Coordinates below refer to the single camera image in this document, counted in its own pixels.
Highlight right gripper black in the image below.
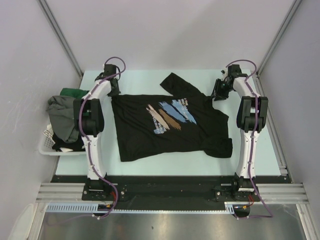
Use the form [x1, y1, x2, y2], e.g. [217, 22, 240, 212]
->
[209, 78, 234, 101]

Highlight black printed t shirt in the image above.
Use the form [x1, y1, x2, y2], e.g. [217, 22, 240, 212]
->
[111, 73, 233, 162]

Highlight white plastic laundry basket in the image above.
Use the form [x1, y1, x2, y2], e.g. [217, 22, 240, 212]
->
[38, 123, 86, 156]

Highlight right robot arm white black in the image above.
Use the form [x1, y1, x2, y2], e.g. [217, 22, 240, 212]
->
[211, 59, 269, 201]

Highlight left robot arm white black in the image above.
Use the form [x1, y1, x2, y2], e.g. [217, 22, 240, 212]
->
[73, 63, 121, 201]

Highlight green t shirt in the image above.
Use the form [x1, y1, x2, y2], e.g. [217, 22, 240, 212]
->
[59, 88, 89, 99]

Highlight grey t shirt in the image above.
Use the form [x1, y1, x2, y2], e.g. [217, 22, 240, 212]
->
[46, 95, 79, 144]

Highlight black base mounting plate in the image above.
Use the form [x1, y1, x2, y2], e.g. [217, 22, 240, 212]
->
[49, 175, 289, 212]

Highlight right aluminium frame rail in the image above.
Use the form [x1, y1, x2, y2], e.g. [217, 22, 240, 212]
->
[252, 73, 291, 177]

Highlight left aluminium corner post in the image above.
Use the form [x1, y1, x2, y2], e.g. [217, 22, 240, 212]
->
[36, 0, 84, 79]

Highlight aluminium corner post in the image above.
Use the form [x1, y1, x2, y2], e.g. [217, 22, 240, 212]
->
[36, 0, 84, 79]
[256, 0, 303, 76]

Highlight right aluminium corner post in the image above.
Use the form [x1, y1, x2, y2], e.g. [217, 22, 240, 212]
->
[256, 0, 303, 76]

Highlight grey cable duct strip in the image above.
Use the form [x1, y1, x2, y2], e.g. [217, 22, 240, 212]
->
[46, 202, 235, 215]

